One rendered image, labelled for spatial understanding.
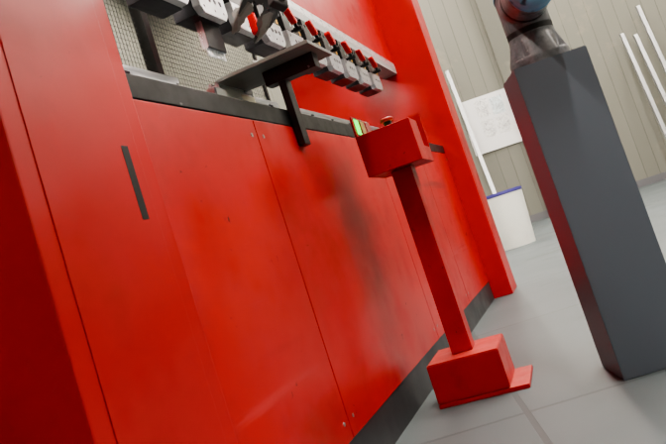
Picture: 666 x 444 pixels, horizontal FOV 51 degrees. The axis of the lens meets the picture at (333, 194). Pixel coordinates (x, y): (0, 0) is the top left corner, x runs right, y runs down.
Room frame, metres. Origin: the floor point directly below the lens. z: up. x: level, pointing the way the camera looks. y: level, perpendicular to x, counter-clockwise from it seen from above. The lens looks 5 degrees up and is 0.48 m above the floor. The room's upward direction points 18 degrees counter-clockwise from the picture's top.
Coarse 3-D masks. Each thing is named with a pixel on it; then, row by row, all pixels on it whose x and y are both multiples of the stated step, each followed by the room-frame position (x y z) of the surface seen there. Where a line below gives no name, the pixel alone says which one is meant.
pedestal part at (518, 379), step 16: (496, 336) 2.04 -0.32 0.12; (448, 352) 2.04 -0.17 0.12; (464, 352) 1.96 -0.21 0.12; (480, 352) 1.89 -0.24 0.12; (496, 352) 1.88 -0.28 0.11; (432, 368) 1.93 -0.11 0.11; (448, 368) 1.92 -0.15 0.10; (464, 368) 1.90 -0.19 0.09; (480, 368) 1.89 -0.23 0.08; (496, 368) 1.88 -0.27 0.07; (512, 368) 2.03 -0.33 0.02; (528, 368) 2.02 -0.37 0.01; (432, 384) 1.94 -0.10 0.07; (448, 384) 1.92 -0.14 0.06; (464, 384) 1.91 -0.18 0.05; (480, 384) 1.90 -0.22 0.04; (496, 384) 1.88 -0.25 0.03; (512, 384) 1.90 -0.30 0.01; (528, 384) 1.86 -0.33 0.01; (448, 400) 1.92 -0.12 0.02; (464, 400) 1.91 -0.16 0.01
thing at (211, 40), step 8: (200, 24) 1.77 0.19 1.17; (208, 24) 1.80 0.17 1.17; (200, 32) 1.77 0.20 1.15; (208, 32) 1.79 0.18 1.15; (216, 32) 1.84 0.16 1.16; (200, 40) 1.77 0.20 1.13; (208, 40) 1.77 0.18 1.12; (216, 40) 1.82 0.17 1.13; (208, 48) 1.77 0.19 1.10; (216, 48) 1.81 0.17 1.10; (224, 48) 1.85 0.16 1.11; (216, 56) 1.81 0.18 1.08; (224, 56) 1.86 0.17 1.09
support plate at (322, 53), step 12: (288, 48) 1.66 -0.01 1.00; (300, 48) 1.66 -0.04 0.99; (312, 48) 1.70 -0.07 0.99; (264, 60) 1.68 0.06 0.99; (276, 60) 1.70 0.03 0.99; (240, 72) 1.70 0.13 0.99; (252, 72) 1.74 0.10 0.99; (228, 84) 1.77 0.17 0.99; (240, 84) 1.81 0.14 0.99; (252, 84) 1.84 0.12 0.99
